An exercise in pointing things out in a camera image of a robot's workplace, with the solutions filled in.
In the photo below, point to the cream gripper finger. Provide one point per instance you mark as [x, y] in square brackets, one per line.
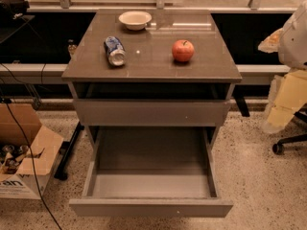
[287, 96]

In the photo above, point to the blue pepsi can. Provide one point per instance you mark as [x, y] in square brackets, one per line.
[115, 51]

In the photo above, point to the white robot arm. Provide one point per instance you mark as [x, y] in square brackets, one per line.
[290, 41]

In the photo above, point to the open grey middle drawer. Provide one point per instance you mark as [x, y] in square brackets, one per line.
[151, 172]

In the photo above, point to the grey drawer cabinet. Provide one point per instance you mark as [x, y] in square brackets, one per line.
[150, 72]

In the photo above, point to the closed grey top drawer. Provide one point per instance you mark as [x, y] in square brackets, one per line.
[151, 114]

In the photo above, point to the red apple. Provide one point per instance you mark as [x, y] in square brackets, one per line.
[182, 50]

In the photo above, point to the white bowl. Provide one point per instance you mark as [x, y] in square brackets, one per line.
[135, 20]

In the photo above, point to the small bottle behind cabinet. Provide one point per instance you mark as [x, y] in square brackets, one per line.
[72, 47]

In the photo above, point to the cardboard box with cans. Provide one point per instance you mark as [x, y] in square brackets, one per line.
[28, 152]

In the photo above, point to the black bag on shelf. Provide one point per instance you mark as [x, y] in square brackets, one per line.
[13, 9]

